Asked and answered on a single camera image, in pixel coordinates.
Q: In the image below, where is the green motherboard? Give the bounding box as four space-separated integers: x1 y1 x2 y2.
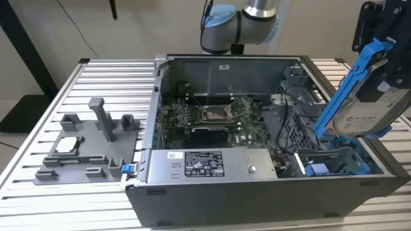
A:
159 95 277 150

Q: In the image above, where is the silver power supply unit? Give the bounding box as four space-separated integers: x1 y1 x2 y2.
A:
145 148 279 183

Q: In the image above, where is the long black wire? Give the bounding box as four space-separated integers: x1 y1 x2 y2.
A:
276 85 321 154

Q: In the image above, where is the metal disk bay cage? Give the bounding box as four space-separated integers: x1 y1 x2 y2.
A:
269 66 371 179

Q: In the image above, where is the metal socket cover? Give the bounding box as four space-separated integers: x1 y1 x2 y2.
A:
228 98 255 118

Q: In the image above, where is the blue disk wire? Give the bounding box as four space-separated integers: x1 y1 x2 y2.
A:
325 135 360 156

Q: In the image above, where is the grey parts rack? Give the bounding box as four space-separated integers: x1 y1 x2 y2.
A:
33 97 141 186

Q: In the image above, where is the CPU socket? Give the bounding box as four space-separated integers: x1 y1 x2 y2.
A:
200 104 232 122

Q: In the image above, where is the black antenna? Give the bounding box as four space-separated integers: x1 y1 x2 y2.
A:
108 0 119 21

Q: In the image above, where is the black open PC case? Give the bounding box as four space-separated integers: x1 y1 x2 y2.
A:
120 53 411 228

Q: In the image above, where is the silver CPU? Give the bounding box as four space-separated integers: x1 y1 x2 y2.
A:
55 138 80 153

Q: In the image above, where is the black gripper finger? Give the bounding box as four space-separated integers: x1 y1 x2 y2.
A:
351 1 376 52
356 36 411 102

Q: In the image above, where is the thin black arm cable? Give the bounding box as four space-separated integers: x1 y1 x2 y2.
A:
200 0 215 27

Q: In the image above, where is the hard disk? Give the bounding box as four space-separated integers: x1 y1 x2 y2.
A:
312 37 394 141

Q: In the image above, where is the blue disk carrier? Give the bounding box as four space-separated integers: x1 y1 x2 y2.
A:
304 163 329 177

